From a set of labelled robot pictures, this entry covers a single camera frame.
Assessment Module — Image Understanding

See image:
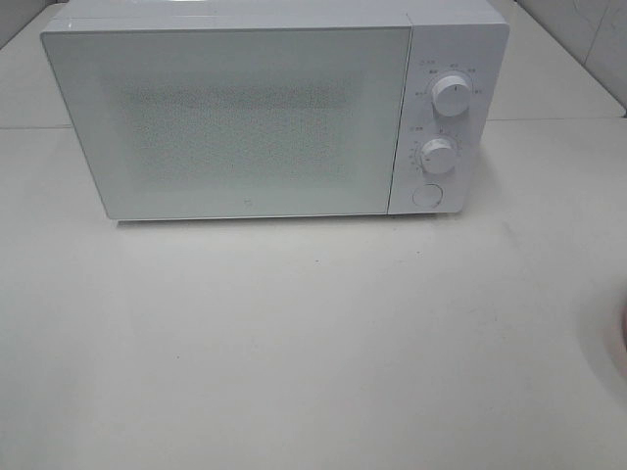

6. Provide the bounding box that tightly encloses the white microwave knob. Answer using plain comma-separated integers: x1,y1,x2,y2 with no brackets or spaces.
420,138,458,174
430,72,472,118

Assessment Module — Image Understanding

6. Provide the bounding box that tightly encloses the white microwave oven body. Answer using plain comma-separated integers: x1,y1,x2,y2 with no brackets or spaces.
40,1,509,215

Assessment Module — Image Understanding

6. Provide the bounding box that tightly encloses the round door release button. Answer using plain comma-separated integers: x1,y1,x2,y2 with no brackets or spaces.
412,184,444,209

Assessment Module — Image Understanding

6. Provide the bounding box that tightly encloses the pink round plate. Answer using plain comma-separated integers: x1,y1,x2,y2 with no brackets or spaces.
619,303,627,351

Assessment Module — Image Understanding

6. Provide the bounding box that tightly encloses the white microwave door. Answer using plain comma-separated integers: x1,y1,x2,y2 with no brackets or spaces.
42,27,410,220

